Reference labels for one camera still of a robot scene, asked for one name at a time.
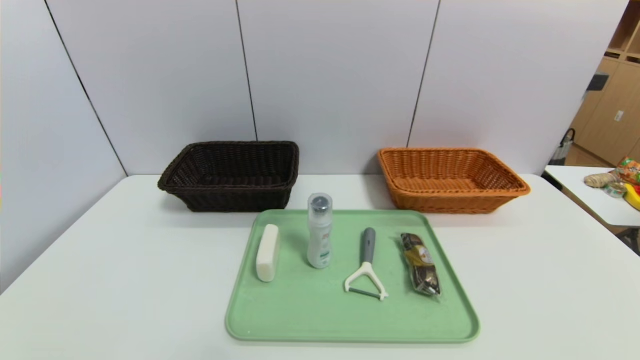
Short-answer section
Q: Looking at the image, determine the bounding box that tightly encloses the white bottle clear cap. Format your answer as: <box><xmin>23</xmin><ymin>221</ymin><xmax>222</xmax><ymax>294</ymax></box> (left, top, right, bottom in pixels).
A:
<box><xmin>307</xmin><ymin>193</ymin><xmax>334</xmax><ymax>270</ymax></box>

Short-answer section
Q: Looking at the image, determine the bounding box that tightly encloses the grey handled white peeler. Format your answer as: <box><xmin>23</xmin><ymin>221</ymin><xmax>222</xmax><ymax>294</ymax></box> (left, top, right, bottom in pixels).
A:
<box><xmin>344</xmin><ymin>227</ymin><xmax>389</xmax><ymax>302</ymax></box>

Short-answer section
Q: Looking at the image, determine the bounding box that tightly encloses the white soap bar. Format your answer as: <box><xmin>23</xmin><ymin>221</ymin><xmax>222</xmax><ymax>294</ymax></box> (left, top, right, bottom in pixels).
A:
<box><xmin>256</xmin><ymin>224</ymin><xmax>280</xmax><ymax>283</ymax></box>

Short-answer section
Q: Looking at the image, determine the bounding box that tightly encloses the brown gold snack packet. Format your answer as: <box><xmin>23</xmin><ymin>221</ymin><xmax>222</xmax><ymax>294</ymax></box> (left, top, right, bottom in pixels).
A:
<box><xmin>400</xmin><ymin>232</ymin><xmax>442</xmax><ymax>297</ymax></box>

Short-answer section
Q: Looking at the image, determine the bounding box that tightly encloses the dark brown wicker basket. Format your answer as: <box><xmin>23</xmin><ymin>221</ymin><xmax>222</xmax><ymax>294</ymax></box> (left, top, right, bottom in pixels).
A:
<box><xmin>158</xmin><ymin>141</ymin><xmax>300</xmax><ymax>213</ymax></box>

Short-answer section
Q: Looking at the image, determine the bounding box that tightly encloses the orange wicker basket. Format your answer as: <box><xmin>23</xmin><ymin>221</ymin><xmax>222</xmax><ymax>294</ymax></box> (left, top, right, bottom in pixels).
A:
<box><xmin>377</xmin><ymin>147</ymin><xmax>531</xmax><ymax>215</ymax></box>

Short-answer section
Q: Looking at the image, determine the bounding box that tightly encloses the green plastic tray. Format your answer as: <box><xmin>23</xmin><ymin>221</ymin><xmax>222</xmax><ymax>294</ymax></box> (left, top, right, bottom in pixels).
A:
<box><xmin>225</xmin><ymin>209</ymin><xmax>481</xmax><ymax>344</ymax></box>

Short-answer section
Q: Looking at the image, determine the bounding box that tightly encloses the beige bread loaf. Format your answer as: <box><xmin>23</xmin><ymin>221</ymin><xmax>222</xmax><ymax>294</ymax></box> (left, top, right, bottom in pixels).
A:
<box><xmin>584</xmin><ymin>172</ymin><xmax>621</xmax><ymax>189</ymax></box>

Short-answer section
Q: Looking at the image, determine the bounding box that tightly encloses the wooden cabinet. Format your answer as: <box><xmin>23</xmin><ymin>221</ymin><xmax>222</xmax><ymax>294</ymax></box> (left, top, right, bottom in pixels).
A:
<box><xmin>570</xmin><ymin>0</ymin><xmax>640</xmax><ymax>167</ymax></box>

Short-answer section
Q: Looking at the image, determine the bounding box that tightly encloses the black sign plate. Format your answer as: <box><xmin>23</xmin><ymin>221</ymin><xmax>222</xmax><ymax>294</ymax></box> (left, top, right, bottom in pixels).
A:
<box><xmin>587</xmin><ymin>72</ymin><xmax>611</xmax><ymax>92</ymax></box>

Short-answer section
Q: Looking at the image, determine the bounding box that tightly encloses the orange snack bag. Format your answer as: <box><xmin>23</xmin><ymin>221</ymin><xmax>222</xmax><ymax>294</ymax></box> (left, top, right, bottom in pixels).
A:
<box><xmin>616</xmin><ymin>157</ymin><xmax>640</xmax><ymax>185</ymax></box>

